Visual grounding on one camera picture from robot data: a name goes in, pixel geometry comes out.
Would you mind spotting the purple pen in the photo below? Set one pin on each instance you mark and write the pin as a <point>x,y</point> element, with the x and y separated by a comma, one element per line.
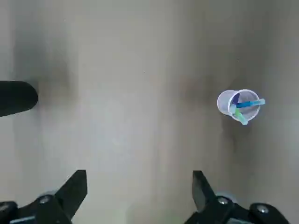
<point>236,98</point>

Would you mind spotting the blue pen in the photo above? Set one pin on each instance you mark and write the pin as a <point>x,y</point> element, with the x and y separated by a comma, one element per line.
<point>250,103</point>

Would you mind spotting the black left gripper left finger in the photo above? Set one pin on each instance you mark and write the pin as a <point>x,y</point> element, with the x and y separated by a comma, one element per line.
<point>60,205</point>

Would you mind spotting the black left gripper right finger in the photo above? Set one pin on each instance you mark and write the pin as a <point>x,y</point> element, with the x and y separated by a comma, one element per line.
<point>210,210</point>

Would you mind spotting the green pen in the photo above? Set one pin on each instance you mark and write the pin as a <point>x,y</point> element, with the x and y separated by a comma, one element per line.
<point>240,116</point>

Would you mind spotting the pink plastic cup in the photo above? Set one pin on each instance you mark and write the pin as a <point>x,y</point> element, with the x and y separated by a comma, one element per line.
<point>224,102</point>

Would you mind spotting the black cylinder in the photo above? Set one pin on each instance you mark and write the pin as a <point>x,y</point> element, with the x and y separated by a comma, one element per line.
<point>16,98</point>

